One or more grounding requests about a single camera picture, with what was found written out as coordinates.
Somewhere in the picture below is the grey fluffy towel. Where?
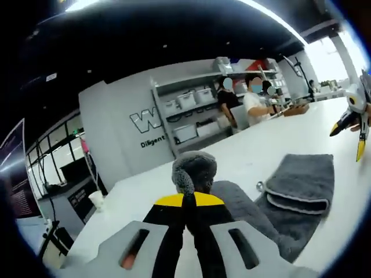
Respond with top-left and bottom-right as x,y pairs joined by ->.
171,150 -> 336,264

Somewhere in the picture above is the person's right hand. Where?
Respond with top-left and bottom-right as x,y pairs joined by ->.
349,103 -> 371,133

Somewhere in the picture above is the wooden tray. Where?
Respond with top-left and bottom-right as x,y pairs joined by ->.
282,104 -> 310,118

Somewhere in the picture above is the white paper cup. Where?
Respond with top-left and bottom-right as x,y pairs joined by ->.
88,191 -> 105,213

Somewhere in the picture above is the grey counter cabinet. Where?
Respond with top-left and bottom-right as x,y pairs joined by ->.
39,175 -> 101,224

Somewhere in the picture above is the black display screen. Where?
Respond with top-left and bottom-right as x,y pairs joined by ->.
60,158 -> 88,184

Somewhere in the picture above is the ceiling light strip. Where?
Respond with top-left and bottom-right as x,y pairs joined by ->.
246,0 -> 310,44

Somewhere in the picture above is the grey metal shelf rack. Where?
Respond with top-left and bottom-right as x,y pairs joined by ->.
150,57 -> 290,159

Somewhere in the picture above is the row of white storage bins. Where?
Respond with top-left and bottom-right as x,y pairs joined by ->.
162,88 -> 221,143

